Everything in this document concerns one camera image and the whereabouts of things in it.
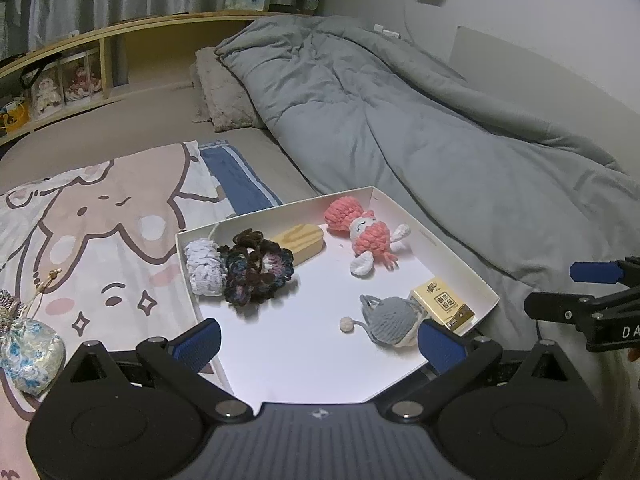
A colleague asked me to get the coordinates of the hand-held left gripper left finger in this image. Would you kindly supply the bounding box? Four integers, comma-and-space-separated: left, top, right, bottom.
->
57, 317, 254, 421

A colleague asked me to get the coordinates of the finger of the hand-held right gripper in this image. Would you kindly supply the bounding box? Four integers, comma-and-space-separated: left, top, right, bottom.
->
524, 292, 601, 334
569, 256, 640, 286

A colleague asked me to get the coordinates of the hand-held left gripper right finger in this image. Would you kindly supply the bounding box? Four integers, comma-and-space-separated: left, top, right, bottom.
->
377, 319, 584, 421

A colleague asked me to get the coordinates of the small yellow carton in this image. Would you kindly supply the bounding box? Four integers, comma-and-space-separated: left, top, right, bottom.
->
409, 277, 476, 336

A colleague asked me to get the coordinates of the grey crochet ball toy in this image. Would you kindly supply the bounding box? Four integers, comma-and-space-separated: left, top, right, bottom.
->
340, 294, 426, 348

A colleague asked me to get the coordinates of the white grey crochet piece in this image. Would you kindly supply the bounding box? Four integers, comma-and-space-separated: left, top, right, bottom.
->
183, 222, 231, 298

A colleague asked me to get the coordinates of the dark crochet flower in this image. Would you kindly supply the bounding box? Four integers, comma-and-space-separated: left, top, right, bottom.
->
217, 229, 296, 307

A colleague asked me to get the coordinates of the white cardboard box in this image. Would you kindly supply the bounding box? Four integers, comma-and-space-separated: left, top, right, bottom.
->
175, 186, 501, 406

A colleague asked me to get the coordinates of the pink crochet doll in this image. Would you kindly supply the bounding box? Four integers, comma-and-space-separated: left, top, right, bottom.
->
324, 196, 412, 278

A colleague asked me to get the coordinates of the wooden block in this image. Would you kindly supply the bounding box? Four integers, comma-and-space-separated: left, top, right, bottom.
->
270, 222, 326, 267

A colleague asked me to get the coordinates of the blue floral drawstring pouch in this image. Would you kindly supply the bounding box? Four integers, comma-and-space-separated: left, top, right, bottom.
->
0, 267, 67, 396

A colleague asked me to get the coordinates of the printed cartoon blanket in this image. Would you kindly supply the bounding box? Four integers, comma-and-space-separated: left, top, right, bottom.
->
0, 142, 236, 480

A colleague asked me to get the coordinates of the blue striped folded cloth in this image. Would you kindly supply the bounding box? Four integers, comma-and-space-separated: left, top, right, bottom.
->
199, 140, 283, 216

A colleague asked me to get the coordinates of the grey duvet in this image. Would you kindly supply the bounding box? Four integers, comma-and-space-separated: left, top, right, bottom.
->
215, 15, 640, 301

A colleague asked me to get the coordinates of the fluffy grey pillow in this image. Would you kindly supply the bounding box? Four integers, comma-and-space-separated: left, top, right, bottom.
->
191, 46, 266, 132

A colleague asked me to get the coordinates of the clear doll display box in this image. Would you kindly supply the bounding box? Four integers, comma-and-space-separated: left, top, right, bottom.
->
60, 54, 104, 107
30, 66, 64, 121

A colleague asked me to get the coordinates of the yellow bag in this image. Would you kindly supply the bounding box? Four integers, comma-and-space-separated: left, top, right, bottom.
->
0, 97, 29, 134

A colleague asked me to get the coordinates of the wooden headboard shelf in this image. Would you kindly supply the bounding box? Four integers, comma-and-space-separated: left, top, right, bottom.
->
0, 10, 321, 148

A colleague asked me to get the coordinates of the black bag strap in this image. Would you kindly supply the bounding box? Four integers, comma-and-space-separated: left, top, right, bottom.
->
20, 61, 57, 91

